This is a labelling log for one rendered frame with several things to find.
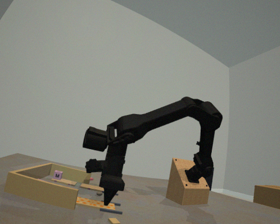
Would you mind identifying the orange polka-dot strip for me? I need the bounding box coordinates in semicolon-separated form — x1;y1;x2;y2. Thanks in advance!
76;197;115;210

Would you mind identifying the tan wooden strip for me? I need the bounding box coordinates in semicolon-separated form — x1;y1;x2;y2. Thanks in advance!
81;184;104;192

